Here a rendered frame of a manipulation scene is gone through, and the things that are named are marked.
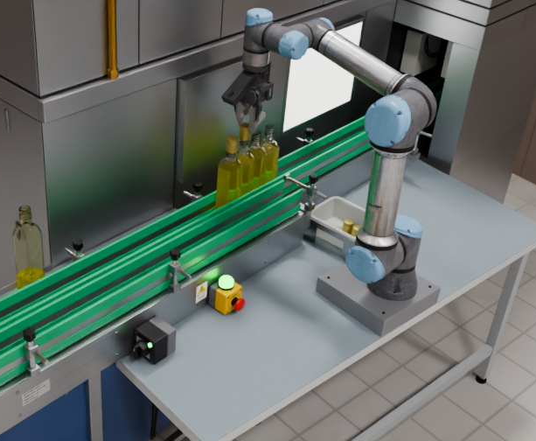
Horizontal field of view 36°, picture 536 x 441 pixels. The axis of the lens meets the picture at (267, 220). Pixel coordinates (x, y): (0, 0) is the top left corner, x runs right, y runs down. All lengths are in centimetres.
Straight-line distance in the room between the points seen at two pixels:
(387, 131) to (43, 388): 105
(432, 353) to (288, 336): 130
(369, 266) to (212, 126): 67
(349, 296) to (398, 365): 107
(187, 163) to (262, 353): 63
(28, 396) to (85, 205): 57
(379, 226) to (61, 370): 90
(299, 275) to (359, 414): 83
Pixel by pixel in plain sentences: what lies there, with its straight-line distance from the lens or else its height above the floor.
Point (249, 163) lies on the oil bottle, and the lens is 248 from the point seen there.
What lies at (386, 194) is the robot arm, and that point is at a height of 120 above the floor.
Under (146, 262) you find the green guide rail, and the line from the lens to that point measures 226.
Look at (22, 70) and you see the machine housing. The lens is 211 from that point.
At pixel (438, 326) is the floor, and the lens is 369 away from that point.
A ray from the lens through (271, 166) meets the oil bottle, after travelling 258.
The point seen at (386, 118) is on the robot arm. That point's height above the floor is 142.
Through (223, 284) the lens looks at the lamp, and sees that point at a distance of 234.
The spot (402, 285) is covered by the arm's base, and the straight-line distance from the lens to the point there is 242.
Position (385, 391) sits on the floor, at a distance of 332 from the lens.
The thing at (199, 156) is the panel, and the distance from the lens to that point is 254.
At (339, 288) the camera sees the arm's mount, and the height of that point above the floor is 81.
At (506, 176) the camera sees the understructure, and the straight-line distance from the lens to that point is 397.
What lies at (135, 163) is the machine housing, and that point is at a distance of 239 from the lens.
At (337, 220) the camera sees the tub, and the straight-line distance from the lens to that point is 281.
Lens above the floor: 229
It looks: 33 degrees down
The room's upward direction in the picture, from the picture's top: 6 degrees clockwise
